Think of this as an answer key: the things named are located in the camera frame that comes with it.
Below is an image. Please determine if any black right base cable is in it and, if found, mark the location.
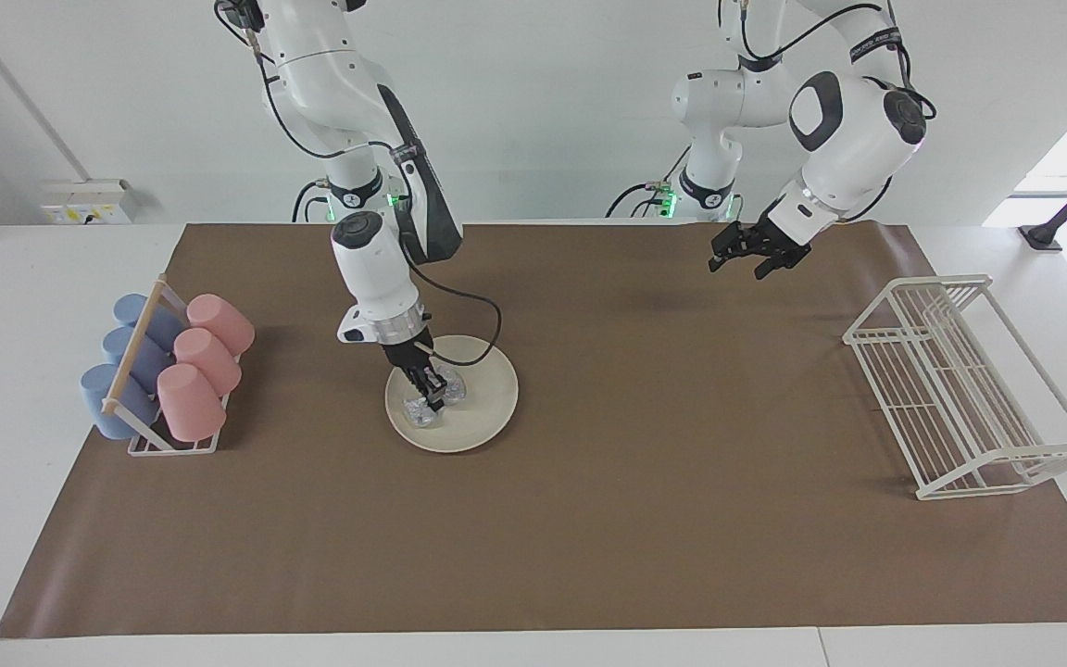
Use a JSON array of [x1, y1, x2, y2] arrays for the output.
[[291, 179, 331, 223]]

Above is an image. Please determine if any white wall socket box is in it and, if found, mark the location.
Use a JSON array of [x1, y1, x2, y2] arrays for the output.
[[41, 179, 136, 225]]

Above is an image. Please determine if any black base cable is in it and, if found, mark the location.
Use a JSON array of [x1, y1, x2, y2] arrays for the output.
[[605, 139, 694, 220], [291, 179, 331, 223]]

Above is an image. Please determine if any brown table mat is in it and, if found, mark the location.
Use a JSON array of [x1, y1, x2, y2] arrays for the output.
[[0, 222, 1067, 640]]

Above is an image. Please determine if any pink plastic cup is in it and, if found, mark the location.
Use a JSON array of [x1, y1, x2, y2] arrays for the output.
[[186, 294, 256, 357], [173, 328, 243, 397], [157, 363, 227, 443]]

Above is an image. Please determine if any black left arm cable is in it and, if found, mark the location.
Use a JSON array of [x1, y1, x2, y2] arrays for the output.
[[719, 0, 937, 121]]

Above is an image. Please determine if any white wire dish rack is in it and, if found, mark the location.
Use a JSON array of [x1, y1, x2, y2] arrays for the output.
[[843, 274, 1067, 501]]

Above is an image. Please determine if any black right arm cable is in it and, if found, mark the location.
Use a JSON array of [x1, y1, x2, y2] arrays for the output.
[[256, 28, 503, 367]]

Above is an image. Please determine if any black left base cable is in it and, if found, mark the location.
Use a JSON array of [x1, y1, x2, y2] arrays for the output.
[[605, 139, 694, 220]]

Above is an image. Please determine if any blue plastic cup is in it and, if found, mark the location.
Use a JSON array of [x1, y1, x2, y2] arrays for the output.
[[103, 326, 173, 392], [113, 294, 187, 351], [80, 363, 162, 440]]

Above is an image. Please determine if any crinkled clear plastic bag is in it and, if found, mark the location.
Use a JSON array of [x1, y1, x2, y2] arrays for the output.
[[401, 364, 468, 429]]

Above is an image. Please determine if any cream round plate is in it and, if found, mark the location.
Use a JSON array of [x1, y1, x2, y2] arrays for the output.
[[385, 334, 520, 454]]

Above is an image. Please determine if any white cup holder rack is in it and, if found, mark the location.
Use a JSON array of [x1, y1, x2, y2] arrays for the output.
[[101, 274, 243, 457]]

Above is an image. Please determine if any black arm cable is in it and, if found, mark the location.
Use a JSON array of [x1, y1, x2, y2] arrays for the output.
[[719, 0, 937, 121], [256, 28, 503, 367]]

